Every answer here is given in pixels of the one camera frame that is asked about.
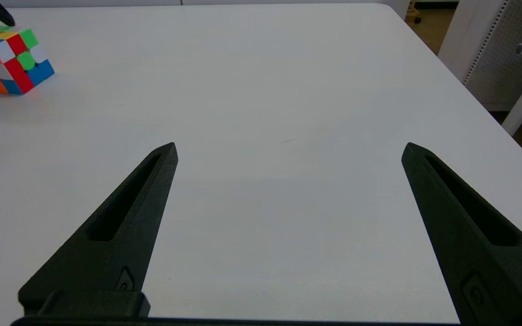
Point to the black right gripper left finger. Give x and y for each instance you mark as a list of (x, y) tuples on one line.
[(134, 253)]

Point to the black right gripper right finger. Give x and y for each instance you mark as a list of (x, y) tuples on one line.
[(460, 253)]

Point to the multicoloured rubiks cube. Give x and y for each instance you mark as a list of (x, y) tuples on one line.
[(9, 61)]

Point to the white perforated pegboard panel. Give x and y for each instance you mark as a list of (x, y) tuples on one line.
[(487, 50)]

